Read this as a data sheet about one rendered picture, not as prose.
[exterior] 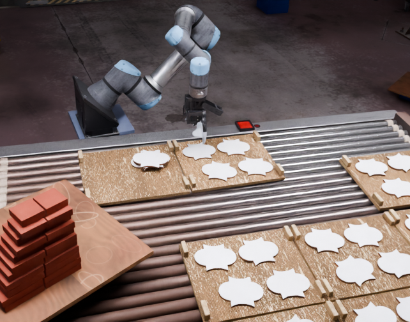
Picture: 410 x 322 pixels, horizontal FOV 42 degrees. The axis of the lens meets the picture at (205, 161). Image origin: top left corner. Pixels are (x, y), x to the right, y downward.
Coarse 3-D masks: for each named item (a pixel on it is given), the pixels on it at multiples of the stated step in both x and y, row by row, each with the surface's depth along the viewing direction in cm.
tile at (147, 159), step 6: (144, 150) 228; (138, 156) 224; (144, 156) 225; (150, 156) 225; (156, 156) 225; (162, 156) 226; (138, 162) 221; (144, 162) 221; (150, 162) 221; (156, 162) 222; (162, 162) 222
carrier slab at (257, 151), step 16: (208, 144) 241; (256, 144) 244; (192, 160) 230; (208, 160) 231; (224, 160) 232; (240, 160) 232; (272, 160) 234; (208, 176) 221; (240, 176) 223; (256, 176) 224; (272, 176) 224; (192, 192) 214
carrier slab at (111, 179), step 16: (96, 160) 226; (112, 160) 226; (128, 160) 227; (176, 160) 229; (96, 176) 217; (112, 176) 217; (128, 176) 218; (144, 176) 219; (160, 176) 219; (176, 176) 220; (96, 192) 208; (112, 192) 209; (128, 192) 210; (144, 192) 210; (160, 192) 211; (176, 192) 212
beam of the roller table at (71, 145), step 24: (288, 120) 267; (312, 120) 269; (336, 120) 270; (360, 120) 272; (24, 144) 236; (48, 144) 237; (72, 144) 238; (96, 144) 239; (120, 144) 240; (144, 144) 243
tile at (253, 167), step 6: (240, 162) 230; (246, 162) 230; (252, 162) 230; (258, 162) 231; (264, 162) 231; (240, 168) 226; (246, 168) 226; (252, 168) 227; (258, 168) 227; (264, 168) 227; (270, 168) 228; (252, 174) 224; (258, 174) 224; (264, 174) 224
